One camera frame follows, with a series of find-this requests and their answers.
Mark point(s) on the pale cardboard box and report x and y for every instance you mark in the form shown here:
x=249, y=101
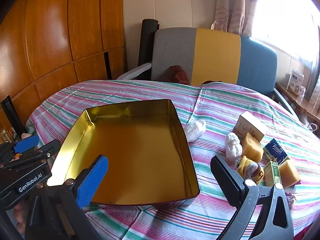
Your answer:
x=250, y=125

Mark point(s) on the white printed box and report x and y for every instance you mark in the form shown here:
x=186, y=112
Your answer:
x=295, y=80

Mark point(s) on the black rolled mat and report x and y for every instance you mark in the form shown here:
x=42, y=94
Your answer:
x=147, y=42

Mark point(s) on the maroon cloth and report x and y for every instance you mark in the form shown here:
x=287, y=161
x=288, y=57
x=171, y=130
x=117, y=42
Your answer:
x=178, y=75

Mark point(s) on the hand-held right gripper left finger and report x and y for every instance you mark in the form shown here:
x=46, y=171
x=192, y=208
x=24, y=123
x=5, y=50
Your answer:
x=92, y=180

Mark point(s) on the blue tissue pack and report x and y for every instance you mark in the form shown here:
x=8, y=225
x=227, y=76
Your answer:
x=275, y=150

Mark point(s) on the yellow sponge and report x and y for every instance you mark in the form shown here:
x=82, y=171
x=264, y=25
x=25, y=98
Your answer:
x=252, y=147
x=288, y=173

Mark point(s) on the pink round object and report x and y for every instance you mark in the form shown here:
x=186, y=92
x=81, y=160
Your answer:
x=25, y=136

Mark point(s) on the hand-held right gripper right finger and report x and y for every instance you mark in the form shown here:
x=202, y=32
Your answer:
x=230, y=180

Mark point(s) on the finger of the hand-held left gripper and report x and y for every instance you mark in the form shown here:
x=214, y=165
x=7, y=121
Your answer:
x=26, y=143
x=47, y=150

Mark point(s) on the gold tin box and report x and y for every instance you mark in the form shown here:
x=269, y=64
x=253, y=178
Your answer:
x=140, y=155

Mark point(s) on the wooden side table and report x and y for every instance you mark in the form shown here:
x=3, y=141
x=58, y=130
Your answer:
x=300, y=105

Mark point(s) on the grey yellow blue chair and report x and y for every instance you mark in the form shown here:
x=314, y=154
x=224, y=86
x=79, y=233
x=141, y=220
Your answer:
x=172, y=52

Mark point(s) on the wooden wardrobe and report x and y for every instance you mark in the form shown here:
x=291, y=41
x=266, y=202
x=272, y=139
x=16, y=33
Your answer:
x=50, y=30

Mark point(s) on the patterned curtain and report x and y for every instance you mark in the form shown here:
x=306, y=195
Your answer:
x=232, y=5

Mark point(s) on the black cylinder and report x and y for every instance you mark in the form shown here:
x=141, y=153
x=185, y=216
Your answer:
x=12, y=115

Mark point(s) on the green cardboard box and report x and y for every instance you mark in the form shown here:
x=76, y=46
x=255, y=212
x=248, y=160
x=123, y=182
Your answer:
x=272, y=173

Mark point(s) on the white plastic bag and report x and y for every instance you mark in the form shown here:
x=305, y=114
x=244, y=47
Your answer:
x=232, y=146
x=195, y=130

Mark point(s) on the bright window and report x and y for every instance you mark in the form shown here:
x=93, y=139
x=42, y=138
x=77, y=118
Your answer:
x=282, y=12

